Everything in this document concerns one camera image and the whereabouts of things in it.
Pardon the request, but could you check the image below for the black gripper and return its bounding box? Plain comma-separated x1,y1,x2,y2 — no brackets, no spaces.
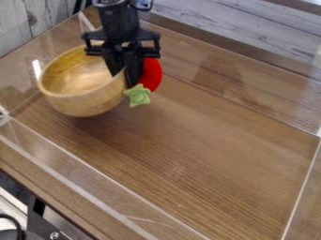
82,0,161,88

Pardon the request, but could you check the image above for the red plush tomato green stem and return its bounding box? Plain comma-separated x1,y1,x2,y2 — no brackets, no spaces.
122,56,165,109

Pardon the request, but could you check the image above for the wooden bowl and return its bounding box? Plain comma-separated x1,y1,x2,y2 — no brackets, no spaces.
38,45,127,117

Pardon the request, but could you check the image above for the clear acrylic corner bracket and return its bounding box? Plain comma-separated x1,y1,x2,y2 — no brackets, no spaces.
78,12,97,32

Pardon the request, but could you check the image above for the clear acrylic tray wall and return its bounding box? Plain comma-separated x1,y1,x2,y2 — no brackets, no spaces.
0,107,209,240

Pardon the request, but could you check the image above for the black table leg bracket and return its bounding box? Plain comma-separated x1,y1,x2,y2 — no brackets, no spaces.
27,198,82,240

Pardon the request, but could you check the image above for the black cable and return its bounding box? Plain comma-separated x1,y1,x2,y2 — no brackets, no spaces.
0,214,27,240

